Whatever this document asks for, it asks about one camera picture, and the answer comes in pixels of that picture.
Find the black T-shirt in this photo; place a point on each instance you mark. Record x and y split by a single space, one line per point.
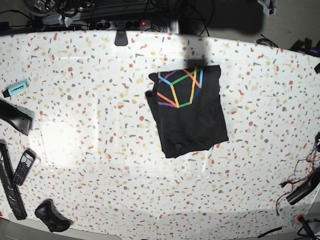
186 106

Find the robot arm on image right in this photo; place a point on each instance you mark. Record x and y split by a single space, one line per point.
269 6

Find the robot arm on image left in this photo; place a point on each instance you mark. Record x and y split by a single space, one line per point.
65 8

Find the grey table clamp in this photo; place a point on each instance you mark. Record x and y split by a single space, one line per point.
121 39

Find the black remote control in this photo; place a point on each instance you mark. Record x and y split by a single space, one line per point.
26 161

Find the black game controller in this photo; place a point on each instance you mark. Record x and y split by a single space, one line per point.
51 217

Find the turquoise highlighter pen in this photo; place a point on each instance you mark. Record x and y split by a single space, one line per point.
15 88

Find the long black bar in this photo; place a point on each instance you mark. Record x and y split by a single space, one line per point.
10 188

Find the red black clamp tool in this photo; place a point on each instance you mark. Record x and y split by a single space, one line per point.
306 227

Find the power strip with red switch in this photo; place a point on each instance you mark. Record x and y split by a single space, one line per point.
121 25

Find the black plastic handle left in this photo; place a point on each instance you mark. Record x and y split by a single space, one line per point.
16 118

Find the black cylinder handle right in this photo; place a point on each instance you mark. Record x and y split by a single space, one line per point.
304 189

